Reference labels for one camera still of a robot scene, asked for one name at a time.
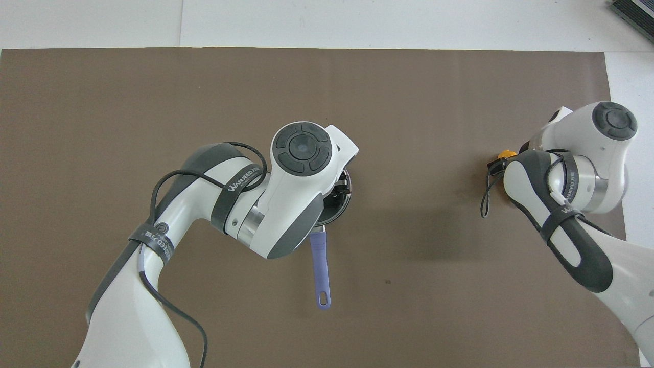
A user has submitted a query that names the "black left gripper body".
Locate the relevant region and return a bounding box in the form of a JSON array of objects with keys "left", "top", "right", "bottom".
[{"left": 331, "top": 171, "right": 351, "bottom": 197}]

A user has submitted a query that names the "brown table mat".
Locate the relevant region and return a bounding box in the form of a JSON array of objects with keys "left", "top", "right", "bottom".
[{"left": 0, "top": 47, "right": 640, "bottom": 368}]

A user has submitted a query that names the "dark ribbed device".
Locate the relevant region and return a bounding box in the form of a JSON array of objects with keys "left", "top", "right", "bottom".
[{"left": 607, "top": 0, "right": 654, "bottom": 44}]

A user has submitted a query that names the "black pot purple handle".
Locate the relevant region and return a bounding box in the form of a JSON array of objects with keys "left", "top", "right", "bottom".
[{"left": 309, "top": 169, "right": 354, "bottom": 311}]

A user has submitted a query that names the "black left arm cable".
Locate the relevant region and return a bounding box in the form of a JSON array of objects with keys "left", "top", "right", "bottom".
[{"left": 138, "top": 142, "right": 269, "bottom": 368}]

